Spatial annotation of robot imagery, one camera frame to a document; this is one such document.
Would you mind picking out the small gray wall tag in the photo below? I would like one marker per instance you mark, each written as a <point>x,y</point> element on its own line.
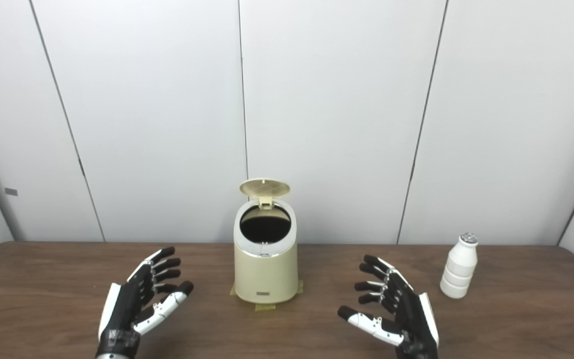
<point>11,192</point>

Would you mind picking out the cream round bin lid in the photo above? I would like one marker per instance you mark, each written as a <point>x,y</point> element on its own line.
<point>264,187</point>

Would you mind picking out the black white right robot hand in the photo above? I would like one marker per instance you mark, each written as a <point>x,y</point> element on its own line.
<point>409,314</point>

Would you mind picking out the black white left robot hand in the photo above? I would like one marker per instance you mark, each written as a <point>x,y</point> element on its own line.
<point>125,304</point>

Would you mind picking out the cream-colored bin body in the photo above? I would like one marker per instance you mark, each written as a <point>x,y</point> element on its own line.
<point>265,274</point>

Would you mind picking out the small white plastic bottle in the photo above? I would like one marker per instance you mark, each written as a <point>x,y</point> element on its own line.
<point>459,271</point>

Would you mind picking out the yellow tape piece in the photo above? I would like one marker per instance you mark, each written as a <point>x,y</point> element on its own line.
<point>299,288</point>
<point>232,290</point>
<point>265,306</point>

